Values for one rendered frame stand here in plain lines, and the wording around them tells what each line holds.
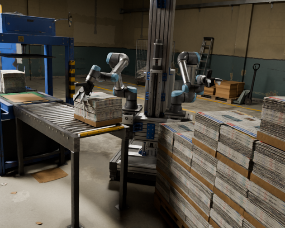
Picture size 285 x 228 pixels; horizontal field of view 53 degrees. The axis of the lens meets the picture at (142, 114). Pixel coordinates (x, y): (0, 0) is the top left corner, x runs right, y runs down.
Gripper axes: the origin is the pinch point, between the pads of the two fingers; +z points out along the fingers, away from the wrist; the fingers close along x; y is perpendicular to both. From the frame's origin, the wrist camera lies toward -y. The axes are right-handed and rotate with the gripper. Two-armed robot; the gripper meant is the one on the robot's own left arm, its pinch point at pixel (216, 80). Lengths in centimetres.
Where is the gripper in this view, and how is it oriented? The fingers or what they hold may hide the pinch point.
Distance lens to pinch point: 259.4
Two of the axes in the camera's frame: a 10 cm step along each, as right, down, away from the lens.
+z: 2.5, 2.4, -9.4
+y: 0.8, 9.6, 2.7
